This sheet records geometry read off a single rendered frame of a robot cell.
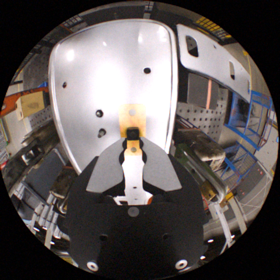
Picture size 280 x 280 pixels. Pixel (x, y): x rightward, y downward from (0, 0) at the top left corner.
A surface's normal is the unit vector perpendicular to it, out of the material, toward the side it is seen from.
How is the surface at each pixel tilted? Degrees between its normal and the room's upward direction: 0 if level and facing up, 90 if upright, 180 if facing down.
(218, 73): 0
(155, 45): 0
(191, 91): 0
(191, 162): 78
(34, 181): 90
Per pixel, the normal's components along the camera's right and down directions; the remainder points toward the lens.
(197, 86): 0.05, 0.50
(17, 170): 0.99, 0.04
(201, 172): -0.97, 0.14
